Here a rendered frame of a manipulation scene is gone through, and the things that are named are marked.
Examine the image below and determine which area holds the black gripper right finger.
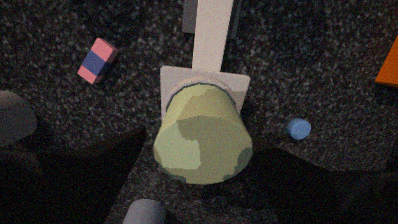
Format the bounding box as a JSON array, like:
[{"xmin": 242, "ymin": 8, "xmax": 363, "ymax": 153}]
[{"xmin": 250, "ymin": 136, "xmax": 398, "ymax": 224}]

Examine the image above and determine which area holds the pink eraser with blue sleeve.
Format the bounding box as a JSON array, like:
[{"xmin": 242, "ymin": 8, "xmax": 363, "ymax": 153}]
[{"xmin": 78, "ymin": 38, "xmax": 119, "ymax": 84}]

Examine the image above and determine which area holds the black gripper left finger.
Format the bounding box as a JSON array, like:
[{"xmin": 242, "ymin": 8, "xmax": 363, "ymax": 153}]
[{"xmin": 0, "ymin": 127, "xmax": 147, "ymax": 224}]

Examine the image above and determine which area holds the blue cylinder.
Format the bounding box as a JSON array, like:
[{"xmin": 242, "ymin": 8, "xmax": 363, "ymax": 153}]
[{"xmin": 287, "ymin": 118, "xmax": 311, "ymax": 140}]

